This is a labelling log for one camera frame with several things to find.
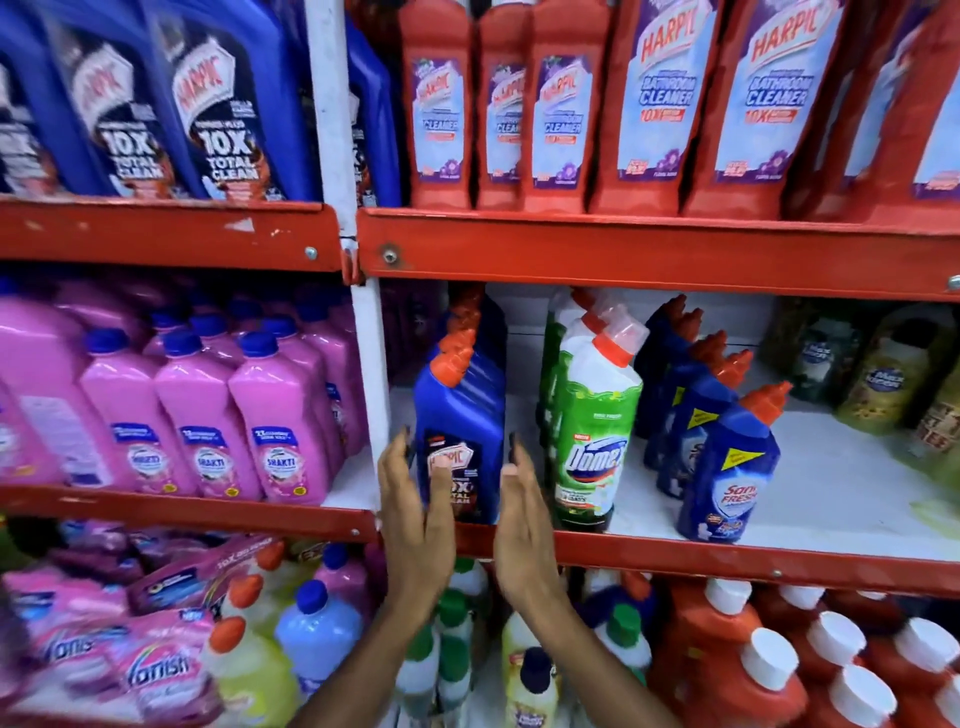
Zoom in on person's right hand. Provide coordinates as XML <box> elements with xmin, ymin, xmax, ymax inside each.
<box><xmin>491</xmin><ymin>433</ymin><xmax>569</xmax><ymax>613</ymax></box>

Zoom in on person's left hand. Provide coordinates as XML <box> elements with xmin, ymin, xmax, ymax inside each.
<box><xmin>377</xmin><ymin>429</ymin><xmax>458</xmax><ymax>610</ymax></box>

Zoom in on blue toilet cleaner bottle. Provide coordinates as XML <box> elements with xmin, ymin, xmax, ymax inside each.
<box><xmin>447</xmin><ymin>306</ymin><xmax>509</xmax><ymax>354</ymax></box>
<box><xmin>438</xmin><ymin>328</ymin><xmax>508</xmax><ymax>391</ymax></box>
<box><xmin>450</xmin><ymin>283</ymin><xmax>505</xmax><ymax>320</ymax></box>
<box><xmin>413</xmin><ymin>346</ymin><xmax>506</xmax><ymax>527</ymax></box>

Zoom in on person's left forearm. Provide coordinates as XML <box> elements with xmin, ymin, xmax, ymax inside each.
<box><xmin>288</xmin><ymin>594</ymin><xmax>453</xmax><ymax>728</ymax></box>

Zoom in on person's right forearm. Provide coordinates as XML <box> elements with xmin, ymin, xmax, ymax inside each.
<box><xmin>516</xmin><ymin>591</ymin><xmax>685</xmax><ymax>728</ymax></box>

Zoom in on white bottle green cap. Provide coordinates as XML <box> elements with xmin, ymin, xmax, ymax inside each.
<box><xmin>594</xmin><ymin>602</ymin><xmax>655</xmax><ymax>680</ymax></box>
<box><xmin>435</xmin><ymin>589</ymin><xmax>475</xmax><ymax>710</ymax></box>
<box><xmin>448</xmin><ymin>556</ymin><xmax>492</xmax><ymax>620</ymax></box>
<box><xmin>394</xmin><ymin>624</ymin><xmax>442</xmax><ymax>725</ymax></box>

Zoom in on green white cleaner bottle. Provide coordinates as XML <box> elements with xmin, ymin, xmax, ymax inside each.
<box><xmin>535</xmin><ymin>287</ymin><xmax>597</xmax><ymax>429</ymax></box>
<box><xmin>553</xmin><ymin>306</ymin><xmax>651</xmax><ymax>534</ymax></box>
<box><xmin>541</xmin><ymin>303</ymin><xmax>625</xmax><ymax>451</ymax></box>

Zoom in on pink bottle blue cap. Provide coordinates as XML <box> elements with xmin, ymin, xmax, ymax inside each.
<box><xmin>313</xmin><ymin>543</ymin><xmax>374</xmax><ymax>612</ymax></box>

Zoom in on light blue bottle blue cap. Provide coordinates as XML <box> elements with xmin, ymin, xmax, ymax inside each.
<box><xmin>273</xmin><ymin>579</ymin><xmax>366</xmax><ymax>700</ymax></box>

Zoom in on dark blue yellow-label bottle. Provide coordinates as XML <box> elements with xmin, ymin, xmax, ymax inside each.
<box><xmin>656</xmin><ymin>349</ymin><xmax>754</xmax><ymax>501</ymax></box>
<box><xmin>642</xmin><ymin>330</ymin><xmax>729</xmax><ymax>471</ymax></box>
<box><xmin>633</xmin><ymin>294</ymin><xmax>706</xmax><ymax>441</ymax></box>
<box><xmin>676</xmin><ymin>381</ymin><xmax>794</xmax><ymax>544</ymax></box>

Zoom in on yellow bottle dark blue cap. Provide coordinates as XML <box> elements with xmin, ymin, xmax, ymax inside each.
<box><xmin>504</xmin><ymin>646</ymin><xmax>562</xmax><ymax>728</ymax></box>

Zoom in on yellow bottle orange cap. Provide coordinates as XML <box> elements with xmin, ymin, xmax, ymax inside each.
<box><xmin>201</xmin><ymin>616</ymin><xmax>303</xmax><ymax>728</ymax></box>
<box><xmin>223</xmin><ymin>571</ymin><xmax>301</xmax><ymax>639</ymax></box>

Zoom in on group of pink liquid bottles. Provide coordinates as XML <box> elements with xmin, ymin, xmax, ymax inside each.
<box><xmin>0</xmin><ymin>273</ymin><xmax>370</xmax><ymax>507</ymax></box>

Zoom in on dark green cleaner bottle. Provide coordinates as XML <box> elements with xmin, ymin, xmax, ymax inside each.
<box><xmin>783</xmin><ymin>311</ymin><xmax>865</xmax><ymax>406</ymax></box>

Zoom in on group of red white-capped bottles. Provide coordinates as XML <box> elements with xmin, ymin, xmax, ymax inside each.
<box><xmin>648</xmin><ymin>576</ymin><xmax>960</xmax><ymax>728</ymax></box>

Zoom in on pile of pink detergent pouches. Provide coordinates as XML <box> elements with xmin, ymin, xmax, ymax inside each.
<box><xmin>0</xmin><ymin>525</ymin><xmax>280</xmax><ymax>728</ymax></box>

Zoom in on large blue cleaner bottle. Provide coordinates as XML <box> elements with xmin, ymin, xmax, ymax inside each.
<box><xmin>0</xmin><ymin>0</ymin><xmax>114</xmax><ymax>200</ymax></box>
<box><xmin>141</xmin><ymin>0</ymin><xmax>322</xmax><ymax>204</ymax></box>
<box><xmin>345</xmin><ymin>18</ymin><xmax>404</xmax><ymax>209</ymax></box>
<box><xmin>30</xmin><ymin>0</ymin><xmax>215</xmax><ymax>201</ymax></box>

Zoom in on olive green cleaner bottle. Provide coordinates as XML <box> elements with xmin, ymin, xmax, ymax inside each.
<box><xmin>834</xmin><ymin>303</ymin><xmax>955</xmax><ymax>437</ymax></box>
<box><xmin>898</xmin><ymin>375</ymin><xmax>960</xmax><ymax>489</ymax></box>

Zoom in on row of red cleaner bottles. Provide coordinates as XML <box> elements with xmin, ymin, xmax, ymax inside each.
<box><xmin>396</xmin><ymin>0</ymin><xmax>960</xmax><ymax>225</ymax></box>

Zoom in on red metal shelf rail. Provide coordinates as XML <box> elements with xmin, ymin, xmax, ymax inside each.
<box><xmin>357</xmin><ymin>207</ymin><xmax>960</xmax><ymax>303</ymax></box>
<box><xmin>0</xmin><ymin>483</ymin><xmax>378</xmax><ymax>544</ymax></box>
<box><xmin>0</xmin><ymin>196</ymin><xmax>345</xmax><ymax>274</ymax></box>
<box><xmin>454</xmin><ymin>521</ymin><xmax>960</xmax><ymax>601</ymax></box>

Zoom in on white shelf upright post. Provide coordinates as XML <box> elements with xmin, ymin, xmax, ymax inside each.
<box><xmin>303</xmin><ymin>0</ymin><xmax>393</xmax><ymax>513</ymax></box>

